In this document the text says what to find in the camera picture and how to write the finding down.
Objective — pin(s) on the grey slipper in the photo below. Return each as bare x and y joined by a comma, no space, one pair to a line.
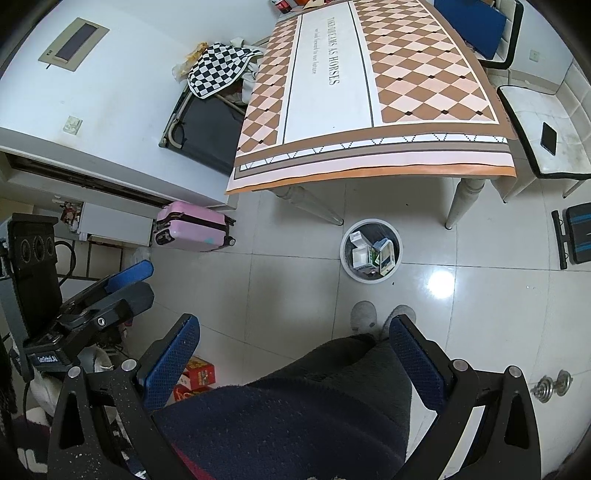
364,316
399,314

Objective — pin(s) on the black folding cot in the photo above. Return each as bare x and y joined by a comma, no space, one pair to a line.
207,134

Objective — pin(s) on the black blue exercise pad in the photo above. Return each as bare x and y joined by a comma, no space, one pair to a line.
579,235

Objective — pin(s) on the person's dark trouser legs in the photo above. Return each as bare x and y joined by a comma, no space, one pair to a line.
300,415

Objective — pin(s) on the red cardboard box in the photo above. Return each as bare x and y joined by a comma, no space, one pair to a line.
198,371

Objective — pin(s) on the black white checkered cloth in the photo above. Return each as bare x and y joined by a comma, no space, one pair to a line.
217,69

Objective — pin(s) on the white round bin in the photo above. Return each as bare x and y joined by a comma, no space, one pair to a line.
346,259

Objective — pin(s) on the white wall socket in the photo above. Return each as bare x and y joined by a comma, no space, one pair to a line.
72,125

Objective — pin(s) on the pink suitcase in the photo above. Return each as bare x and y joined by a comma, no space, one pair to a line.
189,226

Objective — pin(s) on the small white open box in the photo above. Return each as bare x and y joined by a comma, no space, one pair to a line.
361,257

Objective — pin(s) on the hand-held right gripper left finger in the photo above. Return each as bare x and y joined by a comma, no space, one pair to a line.
171,364

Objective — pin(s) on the metal dumbbell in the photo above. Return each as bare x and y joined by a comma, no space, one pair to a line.
549,386

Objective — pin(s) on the black phone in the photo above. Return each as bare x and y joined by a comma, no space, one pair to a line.
549,138

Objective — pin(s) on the white padded chair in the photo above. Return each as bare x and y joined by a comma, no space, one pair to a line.
521,120

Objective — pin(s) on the yellowish plastic bag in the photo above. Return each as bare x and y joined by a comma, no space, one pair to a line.
191,53

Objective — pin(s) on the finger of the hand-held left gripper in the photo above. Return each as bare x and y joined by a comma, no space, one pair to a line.
129,300
134,272

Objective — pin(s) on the white black-framed chair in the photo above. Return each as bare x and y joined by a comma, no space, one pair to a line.
515,27

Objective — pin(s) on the beige wall panel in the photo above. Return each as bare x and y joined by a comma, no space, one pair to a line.
74,44

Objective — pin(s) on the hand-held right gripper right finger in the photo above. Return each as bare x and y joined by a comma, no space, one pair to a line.
415,364

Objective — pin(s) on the brown pink checkered tablecloth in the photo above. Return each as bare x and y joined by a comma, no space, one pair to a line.
415,69

